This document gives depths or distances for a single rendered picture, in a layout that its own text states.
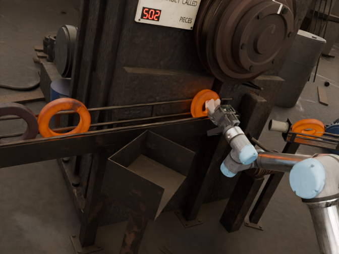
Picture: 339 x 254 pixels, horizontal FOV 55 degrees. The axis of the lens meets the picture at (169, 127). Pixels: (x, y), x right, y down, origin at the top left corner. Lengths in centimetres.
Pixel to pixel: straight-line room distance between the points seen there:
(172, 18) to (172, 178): 62
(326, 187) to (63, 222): 126
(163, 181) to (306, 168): 48
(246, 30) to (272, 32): 13
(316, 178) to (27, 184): 151
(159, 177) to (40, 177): 101
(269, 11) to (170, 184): 74
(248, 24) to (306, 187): 61
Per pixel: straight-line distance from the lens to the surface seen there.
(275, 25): 138
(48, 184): 201
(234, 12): 131
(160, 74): 137
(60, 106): 118
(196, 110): 148
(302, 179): 111
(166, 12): 133
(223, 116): 140
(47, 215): 184
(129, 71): 130
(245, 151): 131
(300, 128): 180
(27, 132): 122
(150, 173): 120
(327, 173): 112
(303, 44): 413
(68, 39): 242
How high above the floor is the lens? 132
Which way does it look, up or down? 28 degrees down
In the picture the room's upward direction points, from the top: 17 degrees clockwise
